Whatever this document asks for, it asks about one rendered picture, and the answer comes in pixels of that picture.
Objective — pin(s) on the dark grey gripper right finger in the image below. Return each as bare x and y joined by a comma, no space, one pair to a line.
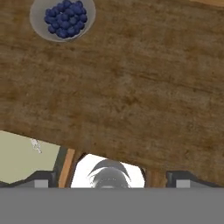
179,176

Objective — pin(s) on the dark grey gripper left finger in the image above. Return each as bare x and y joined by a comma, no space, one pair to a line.
43,176

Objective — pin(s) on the grey bowl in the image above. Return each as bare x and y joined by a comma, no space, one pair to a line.
36,20

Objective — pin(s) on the open wooden drawer, white inside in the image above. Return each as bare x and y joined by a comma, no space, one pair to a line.
80,172

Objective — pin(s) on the heap of dark blueberries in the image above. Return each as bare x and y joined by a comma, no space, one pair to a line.
65,19

